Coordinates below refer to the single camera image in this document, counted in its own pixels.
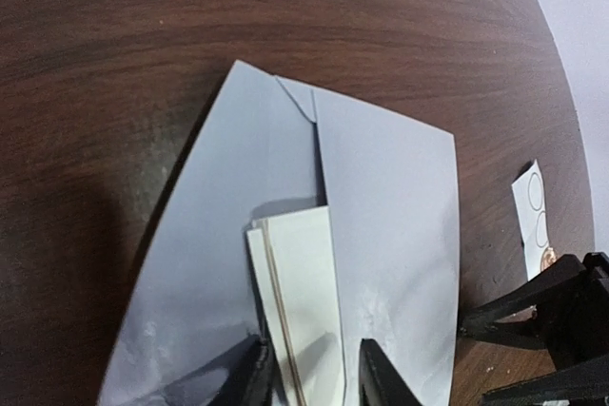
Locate white seal sticker strip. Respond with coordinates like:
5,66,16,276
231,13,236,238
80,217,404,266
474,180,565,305
511,160,559,280

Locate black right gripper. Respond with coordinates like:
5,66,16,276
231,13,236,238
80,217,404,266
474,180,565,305
459,252,608,405

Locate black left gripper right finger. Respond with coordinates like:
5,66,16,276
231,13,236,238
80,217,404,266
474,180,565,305
359,338,422,406

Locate beige ornate letter sheet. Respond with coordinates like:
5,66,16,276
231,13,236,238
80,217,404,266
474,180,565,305
246,206,345,405

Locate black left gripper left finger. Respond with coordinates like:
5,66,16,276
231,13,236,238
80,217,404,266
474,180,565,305
235,337,275,406

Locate grey envelope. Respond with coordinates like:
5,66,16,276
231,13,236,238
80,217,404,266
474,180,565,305
98,61,460,405

